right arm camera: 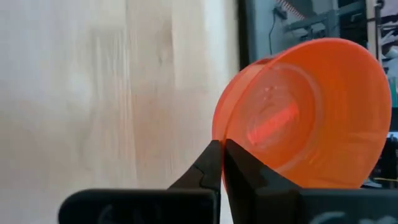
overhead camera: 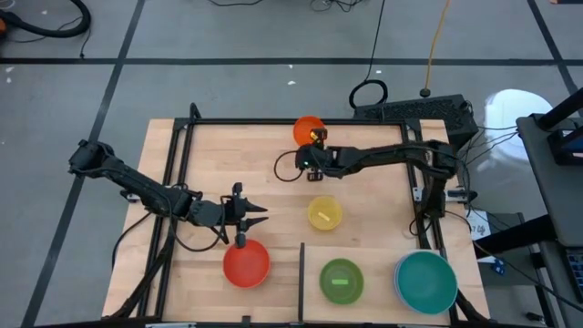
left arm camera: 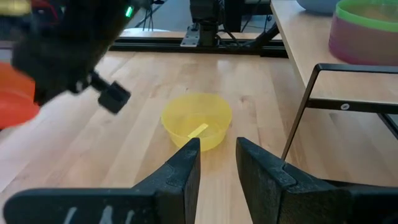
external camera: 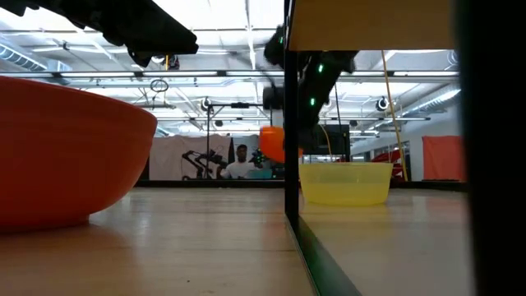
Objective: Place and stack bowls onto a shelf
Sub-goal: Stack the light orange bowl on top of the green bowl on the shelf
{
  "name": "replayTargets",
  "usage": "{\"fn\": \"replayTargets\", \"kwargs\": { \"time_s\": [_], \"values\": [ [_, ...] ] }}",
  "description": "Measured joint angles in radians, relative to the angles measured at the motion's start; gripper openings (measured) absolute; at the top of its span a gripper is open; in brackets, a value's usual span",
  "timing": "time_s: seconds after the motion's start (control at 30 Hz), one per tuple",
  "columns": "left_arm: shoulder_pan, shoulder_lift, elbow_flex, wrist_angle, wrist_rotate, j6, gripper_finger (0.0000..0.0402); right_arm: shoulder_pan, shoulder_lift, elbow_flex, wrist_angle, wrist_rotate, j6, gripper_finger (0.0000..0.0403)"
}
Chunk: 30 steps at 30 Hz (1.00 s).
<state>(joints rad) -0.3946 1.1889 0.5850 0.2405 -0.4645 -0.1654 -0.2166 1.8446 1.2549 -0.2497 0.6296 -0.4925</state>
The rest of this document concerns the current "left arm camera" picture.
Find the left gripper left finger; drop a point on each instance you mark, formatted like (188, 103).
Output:
(168, 193)

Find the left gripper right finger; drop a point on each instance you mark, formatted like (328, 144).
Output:
(280, 196)

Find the small orange translucent bowl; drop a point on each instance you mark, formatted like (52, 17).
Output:
(15, 105)

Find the small yellow translucent bowl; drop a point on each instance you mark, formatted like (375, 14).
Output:
(196, 115)

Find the small purple translucent bowl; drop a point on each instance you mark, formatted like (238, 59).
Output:
(357, 43)

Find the small green translucent bowl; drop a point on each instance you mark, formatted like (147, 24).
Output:
(357, 17)

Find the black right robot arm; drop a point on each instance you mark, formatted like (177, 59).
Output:
(203, 18)

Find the yellow tag on gripper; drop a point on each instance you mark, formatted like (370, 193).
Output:
(14, 7)

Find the large pale blue bowl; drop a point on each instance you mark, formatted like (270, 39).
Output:
(317, 5)

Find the black aluminium rig frame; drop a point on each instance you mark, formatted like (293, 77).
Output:
(155, 43)

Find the wooden shelf black frame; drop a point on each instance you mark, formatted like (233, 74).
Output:
(311, 46)

